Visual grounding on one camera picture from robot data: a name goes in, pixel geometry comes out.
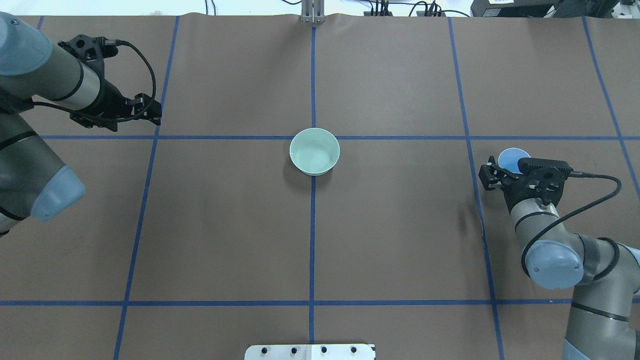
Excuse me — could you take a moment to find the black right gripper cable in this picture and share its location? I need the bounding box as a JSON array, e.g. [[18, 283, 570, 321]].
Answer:
[[520, 171, 623, 278]]

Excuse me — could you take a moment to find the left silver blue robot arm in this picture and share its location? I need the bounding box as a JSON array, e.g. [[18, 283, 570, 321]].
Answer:
[[0, 12, 162, 236]]

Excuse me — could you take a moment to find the brown paper table mat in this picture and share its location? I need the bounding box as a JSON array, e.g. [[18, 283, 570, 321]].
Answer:
[[1, 13, 639, 360]]

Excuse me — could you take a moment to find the light blue cup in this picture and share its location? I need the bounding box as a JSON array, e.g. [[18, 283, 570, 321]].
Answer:
[[497, 147, 531, 174]]

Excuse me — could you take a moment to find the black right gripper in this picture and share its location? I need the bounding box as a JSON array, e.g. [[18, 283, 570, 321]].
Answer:
[[478, 157, 574, 212]]

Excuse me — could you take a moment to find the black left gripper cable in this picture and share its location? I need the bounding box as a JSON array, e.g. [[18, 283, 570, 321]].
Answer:
[[30, 40, 158, 126]]

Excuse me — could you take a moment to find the light green bowl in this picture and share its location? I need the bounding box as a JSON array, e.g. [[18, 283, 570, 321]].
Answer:
[[289, 127, 341, 176]]

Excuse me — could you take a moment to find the aluminium frame post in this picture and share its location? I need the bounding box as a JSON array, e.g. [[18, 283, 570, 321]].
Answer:
[[301, 0, 326, 25]]

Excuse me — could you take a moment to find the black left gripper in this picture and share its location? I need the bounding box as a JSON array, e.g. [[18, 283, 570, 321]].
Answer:
[[57, 34, 162, 132]]

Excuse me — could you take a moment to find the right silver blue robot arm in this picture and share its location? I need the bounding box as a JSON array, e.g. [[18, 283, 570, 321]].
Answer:
[[478, 156, 640, 360]]

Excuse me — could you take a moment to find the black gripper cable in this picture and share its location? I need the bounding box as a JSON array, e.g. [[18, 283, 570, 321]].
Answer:
[[30, 40, 158, 126], [520, 171, 623, 278]]

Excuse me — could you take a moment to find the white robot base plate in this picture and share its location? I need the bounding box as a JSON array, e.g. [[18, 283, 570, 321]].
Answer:
[[244, 343, 377, 360]]

